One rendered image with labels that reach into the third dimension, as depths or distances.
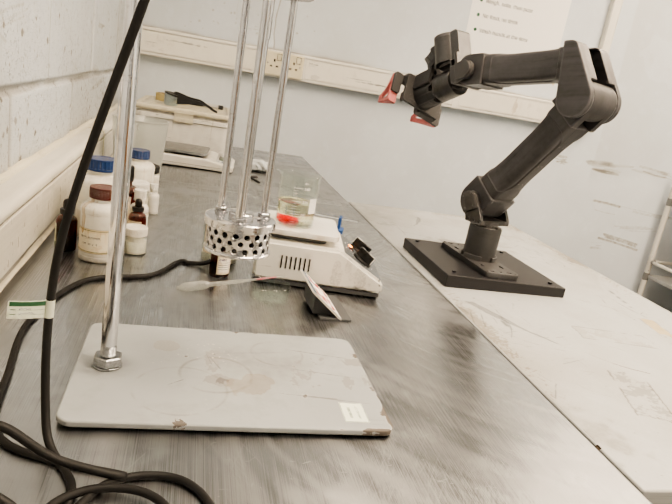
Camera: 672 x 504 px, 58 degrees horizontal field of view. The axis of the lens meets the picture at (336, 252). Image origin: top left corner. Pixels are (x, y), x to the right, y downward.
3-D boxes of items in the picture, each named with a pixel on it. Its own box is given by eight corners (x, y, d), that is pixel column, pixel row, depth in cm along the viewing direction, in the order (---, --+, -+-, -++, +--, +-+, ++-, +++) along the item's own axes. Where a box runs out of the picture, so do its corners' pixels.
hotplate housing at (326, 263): (370, 274, 107) (378, 230, 105) (380, 300, 94) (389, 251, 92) (243, 255, 104) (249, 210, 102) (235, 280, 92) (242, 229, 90)
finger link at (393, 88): (374, 82, 138) (400, 67, 130) (398, 96, 141) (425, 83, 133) (367, 108, 136) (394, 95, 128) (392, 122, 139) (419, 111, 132)
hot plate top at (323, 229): (334, 224, 103) (335, 219, 103) (339, 243, 92) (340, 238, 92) (263, 214, 102) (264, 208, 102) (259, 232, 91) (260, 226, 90)
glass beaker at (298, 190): (311, 223, 99) (319, 172, 97) (316, 234, 93) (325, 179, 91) (268, 218, 98) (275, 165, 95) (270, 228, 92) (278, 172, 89)
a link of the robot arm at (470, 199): (463, 188, 116) (485, 195, 112) (493, 190, 121) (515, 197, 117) (455, 219, 118) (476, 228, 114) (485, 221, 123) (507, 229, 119)
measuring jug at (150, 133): (158, 193, 138) (164, 127, 134) (98, 185, 136) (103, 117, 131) (166, 178, 156) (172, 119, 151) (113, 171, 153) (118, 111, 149)
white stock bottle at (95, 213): (93, 249, 95) (97, 180, 92) (128, 257, 94) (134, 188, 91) (68, 258, 89) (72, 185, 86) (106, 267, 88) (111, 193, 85)
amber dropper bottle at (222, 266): (204, 274, 92) (209, 229, 90) (216, 270, 95) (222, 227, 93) (220, 280, 91) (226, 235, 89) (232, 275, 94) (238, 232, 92)
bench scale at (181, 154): (232, 175, 177) (234, 159, 175) (139, 162, 172) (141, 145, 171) (234, 165, 195) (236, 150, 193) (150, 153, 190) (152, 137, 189)
